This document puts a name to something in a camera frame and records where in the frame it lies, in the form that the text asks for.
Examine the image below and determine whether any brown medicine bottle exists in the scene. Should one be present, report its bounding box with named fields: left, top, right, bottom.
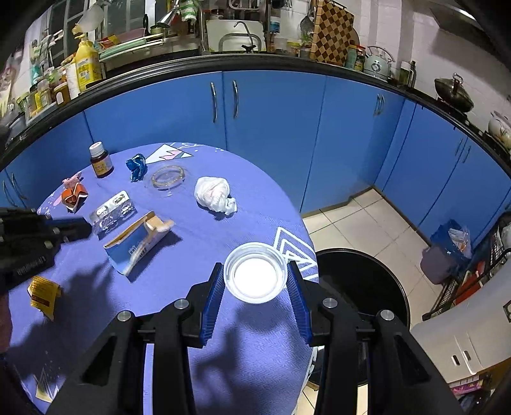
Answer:
left=89, top=142, right=115, bottom=179

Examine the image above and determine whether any clear round lid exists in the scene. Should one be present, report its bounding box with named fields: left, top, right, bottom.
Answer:
left=149, top=164, right=188, bottom=198

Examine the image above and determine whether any silver blister pack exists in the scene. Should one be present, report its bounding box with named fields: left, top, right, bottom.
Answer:
left=90, top=191, right=136, bottom=237

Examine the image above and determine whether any dark wok with lid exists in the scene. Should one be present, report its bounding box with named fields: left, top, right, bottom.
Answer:
left=434, top=73, right=475, bottom=113

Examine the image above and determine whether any torn blue carton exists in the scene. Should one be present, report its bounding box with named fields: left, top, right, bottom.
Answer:
left=104, top=211, right=175, bottom=277

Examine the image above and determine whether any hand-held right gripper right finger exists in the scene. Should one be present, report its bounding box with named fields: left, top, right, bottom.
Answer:
left=287, top=260, right=466, bottom=415

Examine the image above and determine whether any blue kitchen cabinet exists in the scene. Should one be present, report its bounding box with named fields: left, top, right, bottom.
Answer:
left=0, top=70, right=511, bottom=248

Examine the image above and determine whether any pink box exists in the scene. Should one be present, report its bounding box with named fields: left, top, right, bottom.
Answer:
left=448, top=375, right=485, bottom=397

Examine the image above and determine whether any black metal rack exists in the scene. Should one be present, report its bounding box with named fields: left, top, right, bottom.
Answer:
left=422, top=211, right=511, bottom=322

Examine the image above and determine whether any white plastic board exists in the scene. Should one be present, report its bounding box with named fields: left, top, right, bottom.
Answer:
left=206, top=18, right=266, bottom=53

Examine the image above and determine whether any green plastic tray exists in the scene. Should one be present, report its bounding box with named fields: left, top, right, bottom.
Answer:
left=98, top=34, right=164, bottom=61

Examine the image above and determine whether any white tall appliance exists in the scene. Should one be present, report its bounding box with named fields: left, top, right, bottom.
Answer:
left=410, top=255, right=511, bottom=380

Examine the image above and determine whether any crumpled orange carton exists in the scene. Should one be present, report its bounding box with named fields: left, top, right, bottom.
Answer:
left=61, top=184, right=88, bottom=213

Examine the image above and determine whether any row of condiment jars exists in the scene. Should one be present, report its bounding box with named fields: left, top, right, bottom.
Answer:
left=16, top=66, right=80, bottom=120

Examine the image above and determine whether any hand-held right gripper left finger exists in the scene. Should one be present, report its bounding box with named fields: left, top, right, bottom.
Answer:
left=47, top=262, right=224, bottom=415

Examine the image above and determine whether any chrome gooseneck faucet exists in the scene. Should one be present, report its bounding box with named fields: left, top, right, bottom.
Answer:
left=233, top=21, right=257, bottom=53

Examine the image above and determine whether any mint green kettle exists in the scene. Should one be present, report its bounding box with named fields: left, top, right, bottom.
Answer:
left=363, top=46, right=396, bottom=82

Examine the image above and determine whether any white ceramic pot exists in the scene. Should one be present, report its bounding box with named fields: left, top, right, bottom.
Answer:
left=488, top=111, right=511, bottom=145

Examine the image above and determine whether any black round bin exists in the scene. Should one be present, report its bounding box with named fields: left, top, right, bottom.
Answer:
left=305, top=248, right=410, bottom=394

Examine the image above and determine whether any grey bin with blue bag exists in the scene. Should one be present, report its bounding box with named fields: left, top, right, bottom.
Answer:
left=420, top=219, right=472, bottom=285

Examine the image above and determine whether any crumpled white tissue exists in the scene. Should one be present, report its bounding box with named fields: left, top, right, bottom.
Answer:
left=194, top=176, right=238, bottom=218

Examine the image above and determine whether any crumpled blue wrapper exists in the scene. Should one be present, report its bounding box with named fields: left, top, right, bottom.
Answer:
left=126, top=154, right=148, bottom=183

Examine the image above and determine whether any checkered wooden cutting board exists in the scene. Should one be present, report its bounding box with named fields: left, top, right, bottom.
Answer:
left=309, top=0, right=355, bottom=66

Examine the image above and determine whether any red plastic container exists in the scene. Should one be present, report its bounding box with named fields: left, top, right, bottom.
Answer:
left=455, top=259, right=493, bottom=306

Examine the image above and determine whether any yellow paper packet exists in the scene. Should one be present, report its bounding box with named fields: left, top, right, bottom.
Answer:
left=27, top=276, right=62, bottom=321

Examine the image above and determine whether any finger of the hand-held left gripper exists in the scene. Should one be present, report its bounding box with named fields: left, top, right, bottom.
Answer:
left=44, top=217, right=92, bottom=243

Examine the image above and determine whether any purple patterned tablecloth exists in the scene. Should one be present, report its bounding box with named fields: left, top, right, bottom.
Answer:
left=8, top=142, right=320, bottom=415

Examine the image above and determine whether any yellow oil jug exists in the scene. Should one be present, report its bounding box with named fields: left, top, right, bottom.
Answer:
left=75, top=40, right=103, bottom=93

